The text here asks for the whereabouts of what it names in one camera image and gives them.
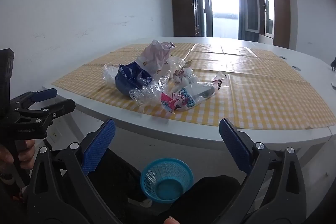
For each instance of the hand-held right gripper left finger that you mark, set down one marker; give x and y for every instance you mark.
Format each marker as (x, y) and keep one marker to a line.
(98, 146)

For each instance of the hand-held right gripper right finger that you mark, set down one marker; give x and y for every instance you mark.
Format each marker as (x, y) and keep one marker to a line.
(235, 146)

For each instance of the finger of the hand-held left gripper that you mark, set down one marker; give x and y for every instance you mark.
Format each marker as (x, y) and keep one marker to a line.
(44, 94)
(60, 106)

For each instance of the white pink snack packet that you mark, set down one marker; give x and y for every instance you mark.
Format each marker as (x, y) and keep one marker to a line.
(186, 99)

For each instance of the blue wrapper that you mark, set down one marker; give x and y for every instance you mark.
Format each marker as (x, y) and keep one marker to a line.
(126, 79)

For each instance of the clear plastic wrap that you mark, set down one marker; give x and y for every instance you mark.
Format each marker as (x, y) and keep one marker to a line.
(147, 94)

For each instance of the blue plastic mesh basket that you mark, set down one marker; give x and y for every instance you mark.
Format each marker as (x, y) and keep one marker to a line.
(168, 190)

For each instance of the person's left hand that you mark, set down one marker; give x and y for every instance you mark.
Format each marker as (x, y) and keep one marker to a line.
(29, 151)

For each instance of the person's right hand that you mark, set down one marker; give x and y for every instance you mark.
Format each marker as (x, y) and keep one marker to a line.
(171, 220)

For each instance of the yellow checked tablecloth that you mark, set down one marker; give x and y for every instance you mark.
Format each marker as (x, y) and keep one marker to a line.
(262, 98)

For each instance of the person's right leg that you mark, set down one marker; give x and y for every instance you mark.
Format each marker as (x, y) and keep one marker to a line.
(204, 196)

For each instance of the white oval table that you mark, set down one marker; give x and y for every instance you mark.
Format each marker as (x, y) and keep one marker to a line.
(157, 124)

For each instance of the small clear printed wrapper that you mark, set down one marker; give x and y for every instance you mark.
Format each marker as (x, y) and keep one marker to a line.
(219, 81)

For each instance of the white left shoe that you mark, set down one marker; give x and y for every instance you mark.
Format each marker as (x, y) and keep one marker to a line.
(145, 203)

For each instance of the clear printed plastic bag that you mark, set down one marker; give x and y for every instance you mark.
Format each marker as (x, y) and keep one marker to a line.
(178, 66)

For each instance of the pink plastic bag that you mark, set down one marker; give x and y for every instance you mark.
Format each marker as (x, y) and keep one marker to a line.
(156, 57)

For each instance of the small black device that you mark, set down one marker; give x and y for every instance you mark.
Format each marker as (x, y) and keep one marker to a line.
(333, 64)

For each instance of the brown glass door cabinet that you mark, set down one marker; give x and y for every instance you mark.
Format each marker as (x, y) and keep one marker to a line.
(279, 16)

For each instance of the glass balcony door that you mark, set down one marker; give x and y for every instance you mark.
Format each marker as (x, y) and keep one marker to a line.
(223, 3)

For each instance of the dark brown wardrobe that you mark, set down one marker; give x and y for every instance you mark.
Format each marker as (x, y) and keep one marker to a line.
(183, 3)

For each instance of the white wall socket panel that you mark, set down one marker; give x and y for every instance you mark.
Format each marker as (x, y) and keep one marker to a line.
(55, 133)

